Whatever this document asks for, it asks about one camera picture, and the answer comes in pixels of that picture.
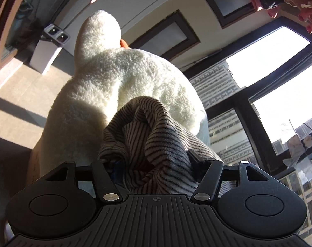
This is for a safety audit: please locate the long thin metal pole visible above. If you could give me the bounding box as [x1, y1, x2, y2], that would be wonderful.
[182, 48, 223, 69]

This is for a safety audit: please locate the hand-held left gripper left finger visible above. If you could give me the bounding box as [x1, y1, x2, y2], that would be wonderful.
[46, 160, 123, 203]

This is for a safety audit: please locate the black cuffed sleeve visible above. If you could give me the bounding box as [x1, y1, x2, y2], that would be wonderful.
[259, 0, 284, 10]

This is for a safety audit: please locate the small frosted brown-framed window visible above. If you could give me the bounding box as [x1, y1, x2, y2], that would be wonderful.
[202, 0, 258, 29]
[130, 9, 201, 63]

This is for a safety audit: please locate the white box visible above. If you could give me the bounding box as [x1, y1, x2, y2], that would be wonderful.
[29, 39, 64, 76]

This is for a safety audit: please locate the striped knit garment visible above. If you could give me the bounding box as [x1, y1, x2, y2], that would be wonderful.
[97, 96, 237, 195]

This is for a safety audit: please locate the large dark window frame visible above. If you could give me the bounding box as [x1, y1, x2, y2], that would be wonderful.
[183, 16, 312, 177]

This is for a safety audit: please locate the white plush duck toy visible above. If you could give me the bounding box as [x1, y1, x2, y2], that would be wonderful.
[26, 10, 212, 188]

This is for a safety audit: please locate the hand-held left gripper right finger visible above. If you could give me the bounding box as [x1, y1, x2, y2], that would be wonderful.
[186, 149, 265, 203]

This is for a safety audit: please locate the brown sliding glass door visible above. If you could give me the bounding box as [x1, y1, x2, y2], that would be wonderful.
[0, 0, 44, 76]

